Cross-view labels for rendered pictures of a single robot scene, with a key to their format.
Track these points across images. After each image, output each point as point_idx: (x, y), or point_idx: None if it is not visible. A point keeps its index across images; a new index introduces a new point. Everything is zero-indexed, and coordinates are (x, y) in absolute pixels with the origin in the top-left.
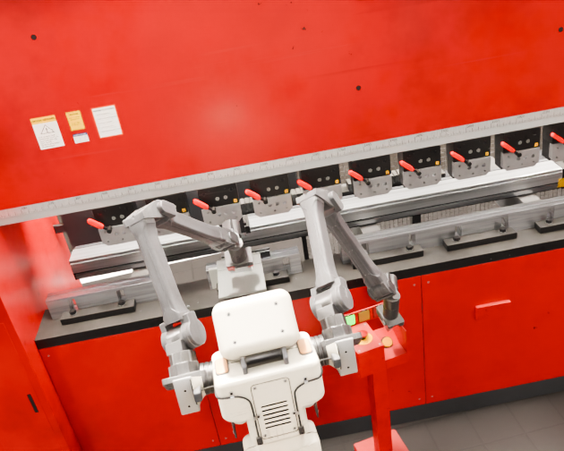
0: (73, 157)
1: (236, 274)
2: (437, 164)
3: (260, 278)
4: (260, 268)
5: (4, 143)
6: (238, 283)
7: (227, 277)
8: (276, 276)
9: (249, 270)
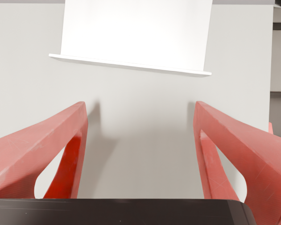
0: None
1: (99, 83)
2: None
3: (239, 183)
4: (255, 61)
5: None
6: (105, 187)
7: (39, 105)
8: (276, 6)
9: (184, 75)
